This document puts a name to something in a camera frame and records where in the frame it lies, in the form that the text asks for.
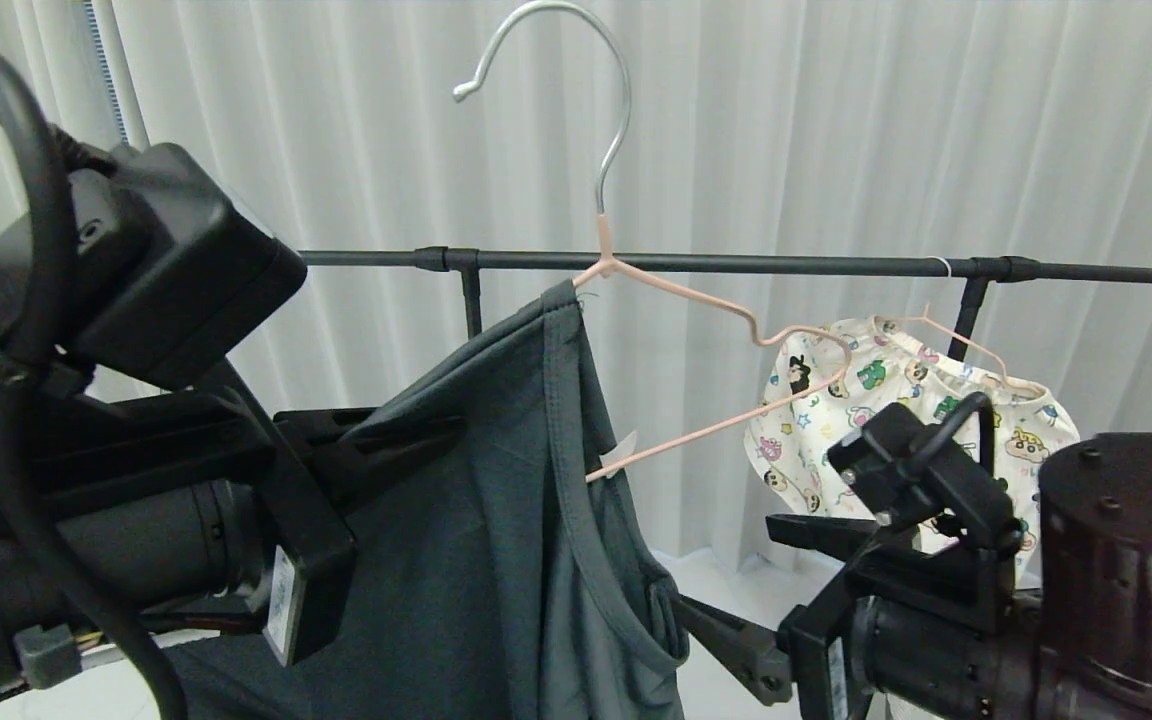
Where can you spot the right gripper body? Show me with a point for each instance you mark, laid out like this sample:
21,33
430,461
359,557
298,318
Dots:
936,660

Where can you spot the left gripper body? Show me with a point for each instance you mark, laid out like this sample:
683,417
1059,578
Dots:
166,545

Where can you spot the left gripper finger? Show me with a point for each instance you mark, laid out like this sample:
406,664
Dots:
356,460

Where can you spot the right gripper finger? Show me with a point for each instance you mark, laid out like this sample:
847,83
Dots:
826,535
736,645

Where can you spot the dark grey sleeveless top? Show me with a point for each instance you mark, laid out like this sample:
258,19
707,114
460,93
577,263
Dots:
476,560

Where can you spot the pink clothes hanger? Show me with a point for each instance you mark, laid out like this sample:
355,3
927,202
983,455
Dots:
604,235
966,349

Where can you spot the black clothes rack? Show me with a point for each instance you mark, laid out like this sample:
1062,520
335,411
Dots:
736,264

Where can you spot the cream printed garment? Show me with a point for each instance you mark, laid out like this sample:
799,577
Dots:
886,385

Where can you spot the white curtain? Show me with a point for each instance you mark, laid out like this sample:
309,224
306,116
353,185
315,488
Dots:
836,120

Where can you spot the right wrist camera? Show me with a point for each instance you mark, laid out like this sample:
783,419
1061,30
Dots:
936,480

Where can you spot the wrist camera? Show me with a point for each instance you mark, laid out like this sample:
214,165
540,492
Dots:
166,260
936,480

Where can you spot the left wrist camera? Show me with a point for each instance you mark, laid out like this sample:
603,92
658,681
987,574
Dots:
166,260

